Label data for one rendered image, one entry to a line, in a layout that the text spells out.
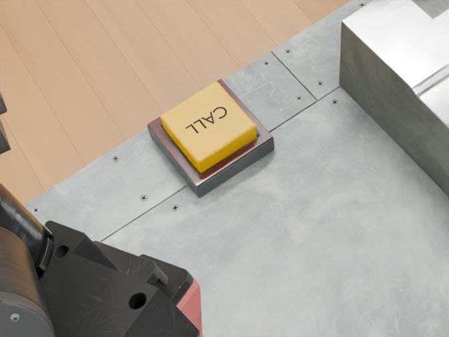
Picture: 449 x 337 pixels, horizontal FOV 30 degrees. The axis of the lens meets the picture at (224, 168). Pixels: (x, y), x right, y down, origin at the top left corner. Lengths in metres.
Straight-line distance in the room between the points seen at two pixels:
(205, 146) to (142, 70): 0.13
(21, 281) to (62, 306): 0.05
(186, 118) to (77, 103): 0.12
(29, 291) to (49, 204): 0.40
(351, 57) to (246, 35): 0.13
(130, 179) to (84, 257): 0.32
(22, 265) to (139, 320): 0.05
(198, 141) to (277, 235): 0.10
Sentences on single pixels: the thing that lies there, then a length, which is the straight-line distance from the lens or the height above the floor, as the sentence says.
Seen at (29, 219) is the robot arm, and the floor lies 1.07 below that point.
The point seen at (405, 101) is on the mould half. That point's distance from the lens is 0.68.
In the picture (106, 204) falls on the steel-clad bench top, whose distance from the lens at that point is 0.72.
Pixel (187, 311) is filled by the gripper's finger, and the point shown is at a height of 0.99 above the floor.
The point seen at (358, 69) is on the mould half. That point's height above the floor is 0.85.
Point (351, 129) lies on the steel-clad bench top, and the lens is 0.74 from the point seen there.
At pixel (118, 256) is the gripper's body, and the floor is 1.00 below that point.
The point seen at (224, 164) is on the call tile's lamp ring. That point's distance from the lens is 0.70.
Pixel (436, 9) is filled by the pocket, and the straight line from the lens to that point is 0.74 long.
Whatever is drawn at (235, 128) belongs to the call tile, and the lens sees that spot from 0.70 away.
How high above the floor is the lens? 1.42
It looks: 60 degrees down
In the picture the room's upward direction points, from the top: 11 degrees counter-clockwise
